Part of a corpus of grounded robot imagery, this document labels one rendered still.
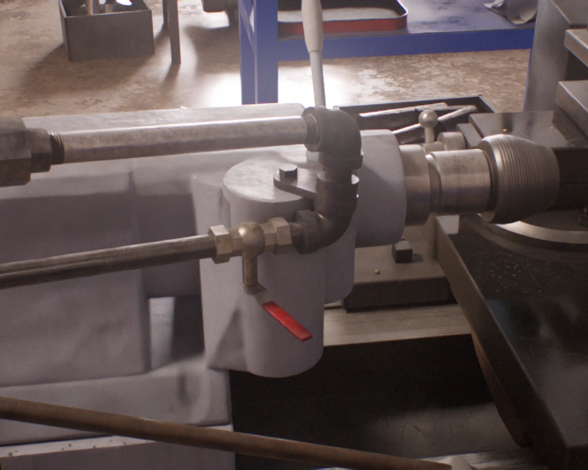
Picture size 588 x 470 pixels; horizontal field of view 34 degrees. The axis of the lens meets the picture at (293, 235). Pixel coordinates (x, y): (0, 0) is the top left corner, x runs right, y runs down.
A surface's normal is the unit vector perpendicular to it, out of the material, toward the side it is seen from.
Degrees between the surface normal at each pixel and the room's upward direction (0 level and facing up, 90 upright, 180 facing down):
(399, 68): 0
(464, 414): 6
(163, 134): 46
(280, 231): 60
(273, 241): 67
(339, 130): 76
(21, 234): 81
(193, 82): 0
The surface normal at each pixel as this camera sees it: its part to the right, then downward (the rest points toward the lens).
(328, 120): 0.40, -0.32
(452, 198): 0.15, 0.53
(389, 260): 0.00, -0.87
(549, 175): 0.47, 0.00
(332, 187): -0.32, 0.33
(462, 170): 0.10, -0.32
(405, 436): 0.23, -0.80
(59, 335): 0.14, 0.15
